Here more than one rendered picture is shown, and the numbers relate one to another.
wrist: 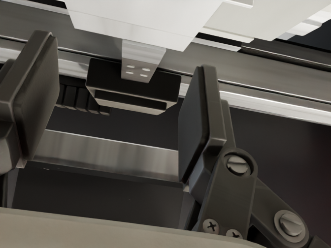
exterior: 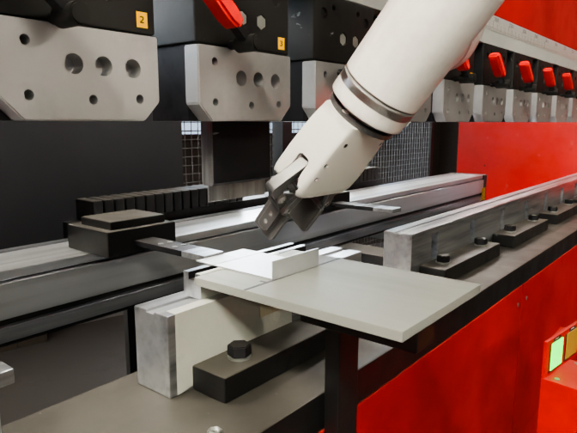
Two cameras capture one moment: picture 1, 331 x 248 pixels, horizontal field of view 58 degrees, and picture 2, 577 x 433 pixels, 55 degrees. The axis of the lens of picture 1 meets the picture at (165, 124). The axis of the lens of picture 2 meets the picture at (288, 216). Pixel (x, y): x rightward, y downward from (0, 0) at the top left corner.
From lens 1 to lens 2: 0.57 m
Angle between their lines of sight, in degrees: 59
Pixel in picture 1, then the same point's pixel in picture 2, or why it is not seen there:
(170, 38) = (217, 260)
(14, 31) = (208, 244)
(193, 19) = (234, 267)
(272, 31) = (208, 277)
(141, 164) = (226, 189)
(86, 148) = (246, 190)
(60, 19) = (185, 266)
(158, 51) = (205, 254)
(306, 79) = not seen: outside the picture
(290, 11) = (227, 281)
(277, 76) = not seen: outside the picture
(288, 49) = not seen: outside the picture
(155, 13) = (245, 263)
